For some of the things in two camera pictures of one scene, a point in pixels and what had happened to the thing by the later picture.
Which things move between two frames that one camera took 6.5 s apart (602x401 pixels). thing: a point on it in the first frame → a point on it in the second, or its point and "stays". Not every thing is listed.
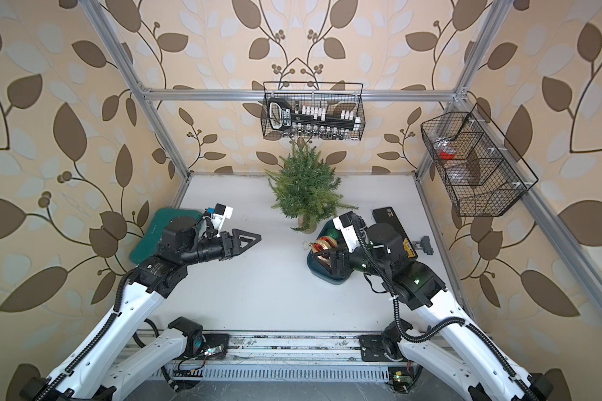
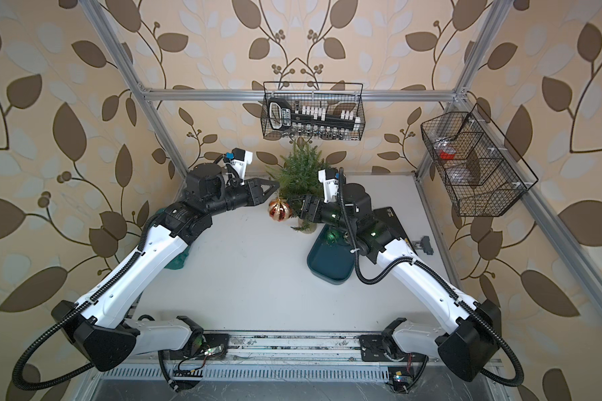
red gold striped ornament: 321,244 → 280,210
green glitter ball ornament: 334,233 stays
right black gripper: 337,254 → 310,201
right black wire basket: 480,168 stays
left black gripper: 228,245 → 253,195
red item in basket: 444,155 stays
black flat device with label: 387,215 stays
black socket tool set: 310,121 stays
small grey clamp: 425,244 stays
